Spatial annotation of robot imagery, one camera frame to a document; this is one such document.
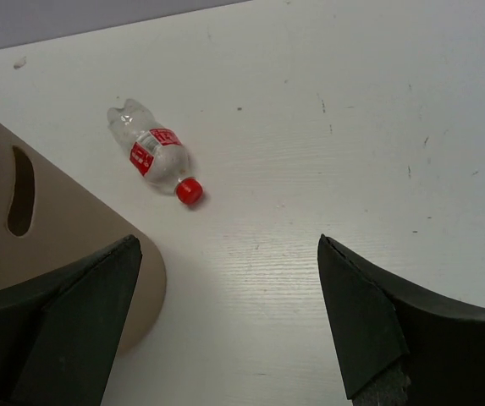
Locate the brown cylindrical paper bin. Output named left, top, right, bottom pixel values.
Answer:
left=0, top=123, right=167, bottom=354

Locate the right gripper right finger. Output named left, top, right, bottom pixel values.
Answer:
left=317, top=236, right=485, bottom=405

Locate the red label bottle red cap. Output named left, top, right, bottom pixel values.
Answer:
left=107, top=99, right=204, bottom=206

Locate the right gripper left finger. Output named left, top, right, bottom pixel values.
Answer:
left=0, top=235, right=142, bottom=405

